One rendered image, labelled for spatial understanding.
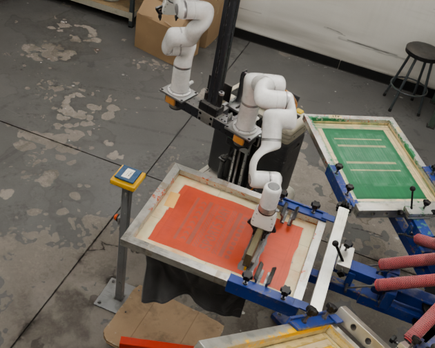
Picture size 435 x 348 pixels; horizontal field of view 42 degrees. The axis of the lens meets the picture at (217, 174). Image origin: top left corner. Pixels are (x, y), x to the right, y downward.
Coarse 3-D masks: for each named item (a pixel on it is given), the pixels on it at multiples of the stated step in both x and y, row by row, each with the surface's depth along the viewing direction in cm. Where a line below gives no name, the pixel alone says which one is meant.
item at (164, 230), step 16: (160, 224) 250; (176, 224) 252; (160, 240) 243; (176, 240) 244; (240, 240) 250; (208, 256) 240; (240, 256) 243; (272, 256) 246; (288, 256) 248; (240, 272) 236; (288, 272) 241
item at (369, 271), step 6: (336, 258) 240; (354, 264) 238; (360, 264) 239; (336, 270) 239; (354, 270) 236; (360, 270) 236; (366, 270) 237; (372, 270) 237; (360, 276) 236; (366, 276) 235; (372, 276) 235; (366, 282) 237; (372, 282) 236
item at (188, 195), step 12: (180, 192) 269; (192, 192) 270; (204, 192) 271; (180, 204) 262; (192, 204) 263; (228, 204) 267; (240, 204) 269; (276, 228) 260; (288, 228) 261; (300, 228) 263; (276, 240) 254; (288, 240) 255; (288, 252) 250
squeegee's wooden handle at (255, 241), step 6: (258, 228) 244; (258, 234) 241; (252, 240) 238; (258, 240) 238; (252, 246) 235; (246, 252) 232; (252, 252) 233; (246, 258) 233; (252, 258) 236; (246, 264) 235
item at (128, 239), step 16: (176, 176) 274; (192, 176) 276; (208, 176) 275; (160, 192) 261; (240, 192) 271; (256, 192) 272; (144, 208) 252; (320, 224) 261; (128, 240) 235; (320, 240) 254; (160, 256) 233; (176, 256) 233; (192, 272) 232; (208, 272) 229; (304, 272) 237; (304, 288) 231
